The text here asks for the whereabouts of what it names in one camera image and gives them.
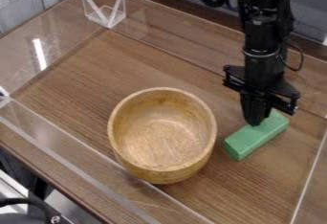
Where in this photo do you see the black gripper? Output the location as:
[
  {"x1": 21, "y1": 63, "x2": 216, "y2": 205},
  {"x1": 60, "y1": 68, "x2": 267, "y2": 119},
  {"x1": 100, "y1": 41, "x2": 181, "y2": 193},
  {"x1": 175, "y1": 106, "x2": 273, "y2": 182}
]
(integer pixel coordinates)
[{"x1": 223, "y1": 65, "x2": 300, "y2": 124}]

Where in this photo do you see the green rectangular block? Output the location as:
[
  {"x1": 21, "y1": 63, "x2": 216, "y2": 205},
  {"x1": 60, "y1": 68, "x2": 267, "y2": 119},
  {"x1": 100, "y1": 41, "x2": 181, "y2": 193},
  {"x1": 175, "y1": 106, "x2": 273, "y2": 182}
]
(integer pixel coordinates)
[{"x1": 223, "y1": 110, "x2": 288, "y2": 161}]

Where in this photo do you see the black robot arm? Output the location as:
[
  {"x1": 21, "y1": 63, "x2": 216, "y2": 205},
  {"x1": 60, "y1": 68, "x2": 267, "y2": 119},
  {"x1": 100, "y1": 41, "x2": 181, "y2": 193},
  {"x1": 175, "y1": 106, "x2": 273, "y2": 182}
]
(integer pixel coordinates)
[{"x1": 200, "y1": 0, "x2": 300, "y2": 126}]

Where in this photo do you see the brown wooden bowl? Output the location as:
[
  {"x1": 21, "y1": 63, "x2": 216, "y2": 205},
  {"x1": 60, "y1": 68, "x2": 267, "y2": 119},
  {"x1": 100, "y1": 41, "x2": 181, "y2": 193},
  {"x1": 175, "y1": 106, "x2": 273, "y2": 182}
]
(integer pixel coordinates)
[{"x1": 107, "y1": 87, "x2": 217, "y2": 185}]

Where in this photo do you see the clear acrylic corner bracket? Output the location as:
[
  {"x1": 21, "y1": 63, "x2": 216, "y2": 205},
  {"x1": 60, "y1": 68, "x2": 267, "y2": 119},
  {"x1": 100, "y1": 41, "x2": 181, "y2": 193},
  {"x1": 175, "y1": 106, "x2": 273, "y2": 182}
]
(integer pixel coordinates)
[{"x1": 81, "y1": 0, "x2": 127, "y2": 29}]

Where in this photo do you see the clear acrylic tray enclosure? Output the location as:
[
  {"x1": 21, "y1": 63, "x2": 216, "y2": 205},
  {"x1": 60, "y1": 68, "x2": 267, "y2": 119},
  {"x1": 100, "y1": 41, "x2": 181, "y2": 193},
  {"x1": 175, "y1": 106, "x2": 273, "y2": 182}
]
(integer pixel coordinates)
[{"x1": 0, "y1": 0, "x2": 327, "y2": 224}]

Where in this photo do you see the black cable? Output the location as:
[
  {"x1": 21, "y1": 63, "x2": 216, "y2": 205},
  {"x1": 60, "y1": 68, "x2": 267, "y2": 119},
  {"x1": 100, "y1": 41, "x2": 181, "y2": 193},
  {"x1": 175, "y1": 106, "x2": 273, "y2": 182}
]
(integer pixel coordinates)
[{"x1": 0, "y1": 197, "x2": 54, "y2": 224}]

